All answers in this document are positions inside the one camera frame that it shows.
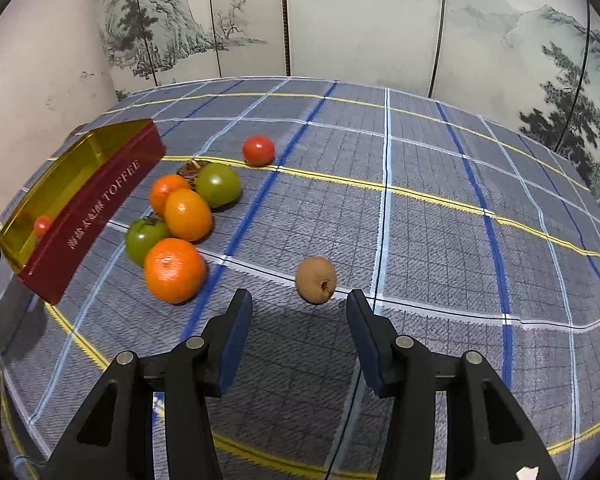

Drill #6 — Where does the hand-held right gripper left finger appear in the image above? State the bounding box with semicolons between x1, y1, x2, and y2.
45;287;254;480

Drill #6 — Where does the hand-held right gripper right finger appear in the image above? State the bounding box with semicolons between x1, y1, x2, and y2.
346;288;562;480

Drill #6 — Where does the brown kiwi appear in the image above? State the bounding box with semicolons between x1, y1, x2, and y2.
295;256;338;305

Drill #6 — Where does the large orange mandarin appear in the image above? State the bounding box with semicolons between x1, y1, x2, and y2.
143;238;208;305

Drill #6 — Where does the red and gold tin box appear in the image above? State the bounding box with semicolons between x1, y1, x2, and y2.
0;119;167;306

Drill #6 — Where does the oval orange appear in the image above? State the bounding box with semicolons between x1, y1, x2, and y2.
164;188;213;242

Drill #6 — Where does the green persimmon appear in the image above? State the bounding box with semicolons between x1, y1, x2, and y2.
125;216;172;267
177;159;243;209

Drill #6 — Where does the small orange mandarin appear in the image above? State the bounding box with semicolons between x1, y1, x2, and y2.
150;174;192;218

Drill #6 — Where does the plaid grey blue tablecloth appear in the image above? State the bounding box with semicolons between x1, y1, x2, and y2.
0;76;600;480

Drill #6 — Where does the landscape painted folding screen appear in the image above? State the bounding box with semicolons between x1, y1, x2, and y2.
90;0;600;241

